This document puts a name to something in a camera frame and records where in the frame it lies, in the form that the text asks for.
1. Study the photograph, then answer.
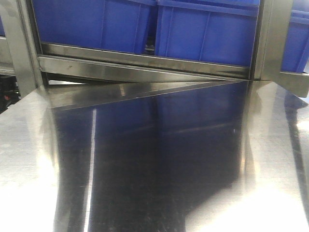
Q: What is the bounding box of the blue bin behind table left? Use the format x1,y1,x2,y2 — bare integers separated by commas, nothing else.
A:
32,0,156,54

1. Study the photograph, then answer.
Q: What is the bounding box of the blue bin behind table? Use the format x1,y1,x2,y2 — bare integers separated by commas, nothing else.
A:
154,0,258,67
32,0,156,54

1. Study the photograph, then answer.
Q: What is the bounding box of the blue bin behind table centre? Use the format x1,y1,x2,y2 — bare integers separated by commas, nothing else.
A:
154,0,258,67

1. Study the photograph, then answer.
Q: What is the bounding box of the blue bin far right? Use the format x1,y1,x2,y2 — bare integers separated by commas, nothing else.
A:
281,10,309,73

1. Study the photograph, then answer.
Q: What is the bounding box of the steel shelf frame by table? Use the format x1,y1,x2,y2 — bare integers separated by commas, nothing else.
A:
0,0,309,97

